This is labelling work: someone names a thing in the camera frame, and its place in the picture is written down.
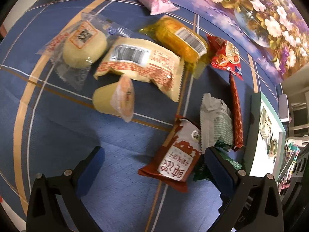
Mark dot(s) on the floral painting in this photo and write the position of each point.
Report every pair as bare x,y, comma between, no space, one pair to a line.
265,17

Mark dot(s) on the teal framed picture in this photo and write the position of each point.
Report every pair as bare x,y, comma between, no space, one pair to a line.
265,130

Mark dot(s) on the blue plaid tablecloth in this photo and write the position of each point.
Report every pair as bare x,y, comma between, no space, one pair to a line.
60,130

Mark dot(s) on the white and green snack packet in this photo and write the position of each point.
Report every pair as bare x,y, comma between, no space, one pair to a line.
214,123

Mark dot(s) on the round bun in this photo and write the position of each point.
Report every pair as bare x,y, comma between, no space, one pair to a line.
83,46

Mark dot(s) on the pink snack packet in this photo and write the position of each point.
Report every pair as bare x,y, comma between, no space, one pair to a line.
155,1

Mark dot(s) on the long red stick packet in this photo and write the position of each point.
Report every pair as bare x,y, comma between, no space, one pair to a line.
236,113

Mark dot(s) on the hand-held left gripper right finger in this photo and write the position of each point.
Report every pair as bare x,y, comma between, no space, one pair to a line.
217,169

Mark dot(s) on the cream brick-print snack packet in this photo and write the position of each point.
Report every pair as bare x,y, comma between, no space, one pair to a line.
144,65

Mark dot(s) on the red-white chinese text packet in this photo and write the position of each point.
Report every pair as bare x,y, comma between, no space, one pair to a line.
176,159

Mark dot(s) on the small white box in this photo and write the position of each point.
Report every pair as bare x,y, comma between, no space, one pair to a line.
284,106

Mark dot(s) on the red snack packet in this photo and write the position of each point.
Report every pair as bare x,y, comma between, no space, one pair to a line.
224,55

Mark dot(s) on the yellow cake packet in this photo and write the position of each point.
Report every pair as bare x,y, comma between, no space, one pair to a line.
176,38

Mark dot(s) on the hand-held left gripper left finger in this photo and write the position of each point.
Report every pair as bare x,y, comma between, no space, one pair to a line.
93,164

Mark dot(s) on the small cake in clear wrapper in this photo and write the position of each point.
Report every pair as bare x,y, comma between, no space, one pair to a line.
108,99

